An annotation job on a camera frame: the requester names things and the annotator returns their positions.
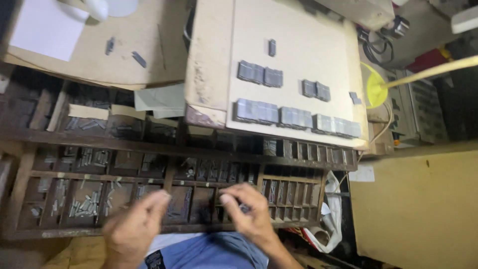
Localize person's left hand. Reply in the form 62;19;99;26
102;189;173;263

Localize person's right hand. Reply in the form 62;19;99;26
218;183;279;248

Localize dark wooden type case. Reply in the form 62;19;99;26
0;73;360;240

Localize person's white shirt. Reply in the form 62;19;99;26
147;233;205;256

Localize heap of silver type pieces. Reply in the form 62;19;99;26
68;181;114;218

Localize person's blue shorts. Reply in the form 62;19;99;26
139;232;270;269

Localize beige paper card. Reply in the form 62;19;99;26
111;104;146;121
68;103;110;121

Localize folded grey-green paper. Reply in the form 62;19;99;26
134;82;186;120

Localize long metal type block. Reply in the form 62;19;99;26
279;106;314;131
233;98;280;125
333;117;362;139

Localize grey metal type block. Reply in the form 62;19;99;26
302;79;317;98
263;67;284;89
315;82;331;102
312;114;335;135
238;60;265;85

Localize brown cardboard sheet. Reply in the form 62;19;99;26
0;0;192;91

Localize white plastic bag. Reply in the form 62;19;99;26
302;171;343;255

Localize beige cardboard board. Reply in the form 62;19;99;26
184;0;371;151

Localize white plastic jug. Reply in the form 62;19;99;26
56;0;139;22

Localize white paper label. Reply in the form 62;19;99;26
349;165;375;183

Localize white paper sheet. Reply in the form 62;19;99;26
8;0;86;63

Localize yellow plastic funnel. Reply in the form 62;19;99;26
360;61;389;110

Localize yellow wooden cabinet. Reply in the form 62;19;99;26
349;141;478;269

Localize beige box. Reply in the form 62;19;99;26
313;0;396;31

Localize grey metal machine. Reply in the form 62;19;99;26
388;69;449;147

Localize small metal motor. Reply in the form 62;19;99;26
388;15;411;39

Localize pale wooden stick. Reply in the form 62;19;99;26
380;55;478;90

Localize red container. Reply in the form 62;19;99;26
406;48;449;74

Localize white plastic box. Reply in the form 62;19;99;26
451;5;478;35

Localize black cables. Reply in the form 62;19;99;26
358;25;395;67

